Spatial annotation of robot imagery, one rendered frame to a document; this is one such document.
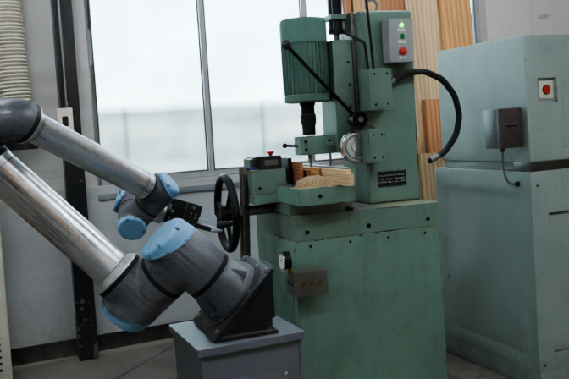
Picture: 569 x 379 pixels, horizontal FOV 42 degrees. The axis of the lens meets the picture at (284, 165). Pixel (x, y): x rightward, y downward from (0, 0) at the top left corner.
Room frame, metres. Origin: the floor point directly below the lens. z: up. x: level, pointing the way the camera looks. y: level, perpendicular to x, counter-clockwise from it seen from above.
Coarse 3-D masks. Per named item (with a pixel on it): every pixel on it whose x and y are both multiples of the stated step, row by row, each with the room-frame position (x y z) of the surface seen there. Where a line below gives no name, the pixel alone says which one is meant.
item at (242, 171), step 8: (240, 168) 2.74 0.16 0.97; (248, 168) 2.71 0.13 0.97; (240, 176) 2.74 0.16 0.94; (240, 184) 2.73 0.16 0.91; (240, 192) 2.73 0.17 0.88; (248, 192) 2.70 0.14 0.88; (240, 200) 2.73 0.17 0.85; (248, 200) 2.69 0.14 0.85; (248, 208) 2.69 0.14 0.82; (248, 216) 2.68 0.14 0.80; (240, 224) 2.73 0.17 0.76; (248, 224) 2.68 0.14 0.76; (240, 232) 2.72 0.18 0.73; (248, 232) 2.68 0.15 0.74; (240, 240) 2.72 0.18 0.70; (248, 240) 2.67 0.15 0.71; (240, 248) 2.72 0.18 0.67; (248, 248) 2.67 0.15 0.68; (240, 256) 2.72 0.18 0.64
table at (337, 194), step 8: (288, 184) 2.68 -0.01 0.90; (280, 192) 2.65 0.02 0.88; (288, 192) 2.57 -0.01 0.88; (296, 192) 2.49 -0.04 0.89; (304, 192) 2.47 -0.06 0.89; (312, 192) 2.48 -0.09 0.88; (320, 192) 2.49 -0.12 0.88; (328, 192) 2.50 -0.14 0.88; (336, 192) 2.51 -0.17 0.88; (344, 192) 2.52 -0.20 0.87; (352, 192) 2.53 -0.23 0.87; (256, 200) 2.64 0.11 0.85; (264, 200) 2.65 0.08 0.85; (272, 200) 2.66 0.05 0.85; (280, 200) 2.65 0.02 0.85; (288, 200) 2.58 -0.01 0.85; (296, 200) 2.49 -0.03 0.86; (304, 200) 2.47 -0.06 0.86; (312, 200) 2.48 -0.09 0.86; (320, 200) 2.49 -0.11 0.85; (328, 200) 2.50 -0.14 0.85; (336, 200) 2.51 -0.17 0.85; (344, 200) 2.52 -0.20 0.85; (352, 200) 2.53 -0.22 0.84
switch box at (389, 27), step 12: (384, 24) 2.76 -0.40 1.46; (396, 24) 2.74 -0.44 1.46; (408, 24) 2.76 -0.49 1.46; (384, 36) 2.77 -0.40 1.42; (396, 36) 2.74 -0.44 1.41; (408, 36) 2.76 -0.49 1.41; (384, 48) 2.77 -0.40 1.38; (396, 48) 2.74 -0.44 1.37; (408, 48) 2.76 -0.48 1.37; (384, 60) 2.78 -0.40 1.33; (396, 60) 2.74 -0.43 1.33; (408, 60) 2.76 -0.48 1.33
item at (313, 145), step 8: (304, 136) 2.76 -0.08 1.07; (312, 136) 2.77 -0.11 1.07; (320, 136) 2.78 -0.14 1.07; (328, 136) 2.79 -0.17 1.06; (296, 144) 2.80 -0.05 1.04; (304, 144) 2.76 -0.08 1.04; (312, 144) 2.77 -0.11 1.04; (320, 144) 2.78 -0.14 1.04; (296, 152) 2.80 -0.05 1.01; (304, 152) 2.76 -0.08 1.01; (312, 152) 2.77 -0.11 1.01; (320, 152) 2.78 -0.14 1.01; (328, 152) 2.79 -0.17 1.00
